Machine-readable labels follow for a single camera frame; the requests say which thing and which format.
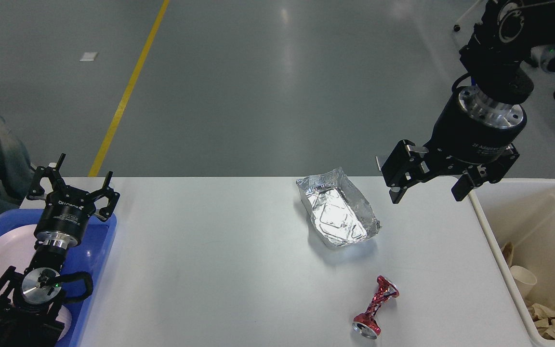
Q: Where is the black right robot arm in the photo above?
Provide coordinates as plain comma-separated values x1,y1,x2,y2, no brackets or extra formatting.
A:
380,0,555,204

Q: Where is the brown paper ball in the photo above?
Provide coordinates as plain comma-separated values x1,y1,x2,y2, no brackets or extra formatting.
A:
527,303,555,340

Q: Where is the crushed red can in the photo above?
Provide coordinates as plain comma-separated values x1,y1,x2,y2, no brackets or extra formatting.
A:
352,275,399,340

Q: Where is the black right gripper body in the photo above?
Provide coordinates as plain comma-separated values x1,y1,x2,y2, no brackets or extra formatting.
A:
424,86,527,175

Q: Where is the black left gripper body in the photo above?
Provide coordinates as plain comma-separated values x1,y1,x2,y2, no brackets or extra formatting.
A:
34,201,95,248

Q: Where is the blue plastic tray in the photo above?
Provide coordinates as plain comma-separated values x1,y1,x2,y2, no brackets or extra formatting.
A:
0,209,117,347

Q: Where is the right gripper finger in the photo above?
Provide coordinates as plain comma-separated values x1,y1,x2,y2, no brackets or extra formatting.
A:
451,144,520,201
381,140,447,204

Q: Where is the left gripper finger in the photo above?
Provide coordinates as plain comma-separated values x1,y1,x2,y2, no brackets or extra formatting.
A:
82,172,120,223
27,154,67,205

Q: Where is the aluminium foil container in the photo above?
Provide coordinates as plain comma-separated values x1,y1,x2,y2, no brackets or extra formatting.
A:
295,167,382,249

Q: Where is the beige plastic bin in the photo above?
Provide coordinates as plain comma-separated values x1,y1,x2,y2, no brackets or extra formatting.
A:
469,178,555,347

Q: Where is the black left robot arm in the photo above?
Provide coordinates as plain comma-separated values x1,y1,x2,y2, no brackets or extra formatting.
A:
0,154,120,347

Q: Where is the white office chair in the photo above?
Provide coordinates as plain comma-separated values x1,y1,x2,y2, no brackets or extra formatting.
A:
453,0,484,33

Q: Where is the pink plate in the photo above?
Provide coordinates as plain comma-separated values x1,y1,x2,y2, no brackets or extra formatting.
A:
0,225,79,347

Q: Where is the left floor socket plate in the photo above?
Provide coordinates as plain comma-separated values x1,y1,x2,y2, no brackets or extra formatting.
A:
376,155,386,172

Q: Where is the white paper cup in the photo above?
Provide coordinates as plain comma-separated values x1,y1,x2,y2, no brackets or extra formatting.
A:
509,265,538,299

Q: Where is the white floor marker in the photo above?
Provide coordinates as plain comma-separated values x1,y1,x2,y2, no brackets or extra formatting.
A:
79,52,99,62

